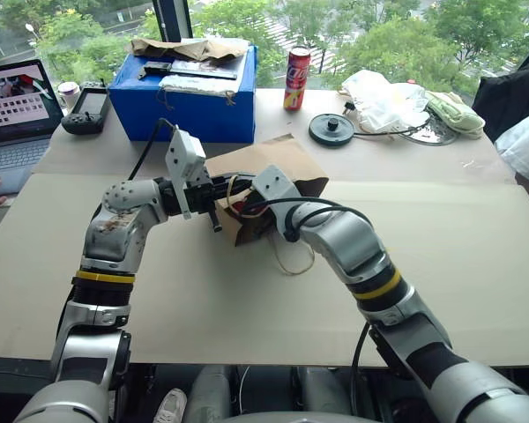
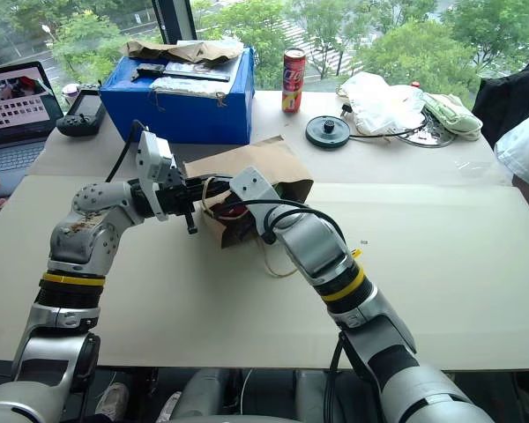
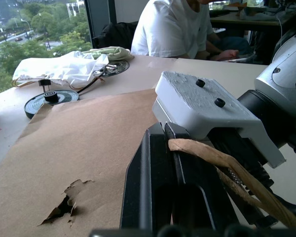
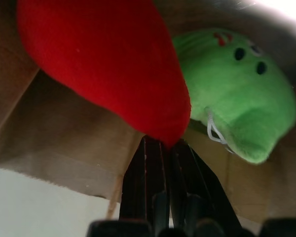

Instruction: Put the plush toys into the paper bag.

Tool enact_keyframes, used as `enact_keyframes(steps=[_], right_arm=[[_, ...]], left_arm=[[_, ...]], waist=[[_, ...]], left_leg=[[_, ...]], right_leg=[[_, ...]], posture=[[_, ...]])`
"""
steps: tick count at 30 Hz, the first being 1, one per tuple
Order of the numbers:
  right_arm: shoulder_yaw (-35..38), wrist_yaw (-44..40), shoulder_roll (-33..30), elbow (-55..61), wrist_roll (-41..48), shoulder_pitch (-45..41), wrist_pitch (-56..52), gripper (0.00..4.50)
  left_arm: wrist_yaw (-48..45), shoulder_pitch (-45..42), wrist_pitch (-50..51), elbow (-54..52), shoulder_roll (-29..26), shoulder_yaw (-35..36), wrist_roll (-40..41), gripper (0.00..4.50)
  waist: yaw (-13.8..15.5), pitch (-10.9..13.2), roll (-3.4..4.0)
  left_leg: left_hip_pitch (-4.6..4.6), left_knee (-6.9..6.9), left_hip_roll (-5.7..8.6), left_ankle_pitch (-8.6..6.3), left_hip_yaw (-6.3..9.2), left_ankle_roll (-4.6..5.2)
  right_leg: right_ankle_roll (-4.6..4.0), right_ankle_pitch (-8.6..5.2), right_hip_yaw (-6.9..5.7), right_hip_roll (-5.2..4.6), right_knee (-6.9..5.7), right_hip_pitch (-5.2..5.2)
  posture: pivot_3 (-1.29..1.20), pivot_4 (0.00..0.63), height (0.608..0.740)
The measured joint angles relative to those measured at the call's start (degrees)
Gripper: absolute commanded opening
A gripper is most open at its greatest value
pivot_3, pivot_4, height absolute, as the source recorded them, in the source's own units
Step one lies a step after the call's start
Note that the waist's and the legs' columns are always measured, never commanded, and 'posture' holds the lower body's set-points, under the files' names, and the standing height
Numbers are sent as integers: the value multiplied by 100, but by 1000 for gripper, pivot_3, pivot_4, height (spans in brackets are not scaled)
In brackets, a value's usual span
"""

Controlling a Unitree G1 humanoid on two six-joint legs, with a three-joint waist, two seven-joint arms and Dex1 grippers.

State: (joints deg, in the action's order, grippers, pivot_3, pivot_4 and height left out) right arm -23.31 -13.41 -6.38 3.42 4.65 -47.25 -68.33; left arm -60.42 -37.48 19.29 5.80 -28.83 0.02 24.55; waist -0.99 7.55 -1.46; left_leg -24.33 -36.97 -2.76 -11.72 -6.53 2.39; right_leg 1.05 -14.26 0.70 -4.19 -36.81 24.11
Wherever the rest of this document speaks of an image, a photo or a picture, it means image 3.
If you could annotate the dark window frame pillar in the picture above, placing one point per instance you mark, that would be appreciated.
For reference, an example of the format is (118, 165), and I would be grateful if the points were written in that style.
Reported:
(99, 17)

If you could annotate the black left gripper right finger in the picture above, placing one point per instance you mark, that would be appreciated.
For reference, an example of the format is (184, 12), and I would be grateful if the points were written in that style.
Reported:
(199, 172)

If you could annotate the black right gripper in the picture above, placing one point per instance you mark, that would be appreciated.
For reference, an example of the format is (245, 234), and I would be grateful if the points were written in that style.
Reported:
(233, 145)

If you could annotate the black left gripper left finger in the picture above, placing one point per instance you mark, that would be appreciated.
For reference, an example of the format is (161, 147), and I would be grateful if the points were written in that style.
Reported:
(140, 177)

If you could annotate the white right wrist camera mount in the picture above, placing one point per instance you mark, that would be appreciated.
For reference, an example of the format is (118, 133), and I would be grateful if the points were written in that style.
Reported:
(199, 103)

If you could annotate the wooden background desk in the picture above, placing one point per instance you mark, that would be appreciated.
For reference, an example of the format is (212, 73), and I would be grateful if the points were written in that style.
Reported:
(246, 23)

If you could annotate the black round disc with metal parts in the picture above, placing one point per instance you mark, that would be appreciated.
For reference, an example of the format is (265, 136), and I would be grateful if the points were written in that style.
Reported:
(116, 67)

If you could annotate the beige and green cloth bag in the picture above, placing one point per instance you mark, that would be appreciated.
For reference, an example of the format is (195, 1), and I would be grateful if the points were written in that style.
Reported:
(113, 52)

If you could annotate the person's bare hand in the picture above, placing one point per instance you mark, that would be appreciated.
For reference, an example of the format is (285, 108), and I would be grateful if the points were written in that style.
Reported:
(228, 54)

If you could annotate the white plastic bag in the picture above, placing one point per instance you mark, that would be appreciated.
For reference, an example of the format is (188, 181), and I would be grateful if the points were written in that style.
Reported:
(64, 67)

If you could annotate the person in white t-shirt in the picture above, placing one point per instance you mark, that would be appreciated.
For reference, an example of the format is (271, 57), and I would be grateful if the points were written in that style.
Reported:
(170, 27)

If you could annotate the black backpack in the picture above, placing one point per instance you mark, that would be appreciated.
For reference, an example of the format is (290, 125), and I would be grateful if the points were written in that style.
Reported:
(116, 34)

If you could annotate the pale clutter on desk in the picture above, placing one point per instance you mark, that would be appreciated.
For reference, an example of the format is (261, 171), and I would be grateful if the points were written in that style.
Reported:
(264, 13)

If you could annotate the black round disc with knob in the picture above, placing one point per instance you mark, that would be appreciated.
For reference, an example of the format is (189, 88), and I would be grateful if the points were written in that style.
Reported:
(51, 101)

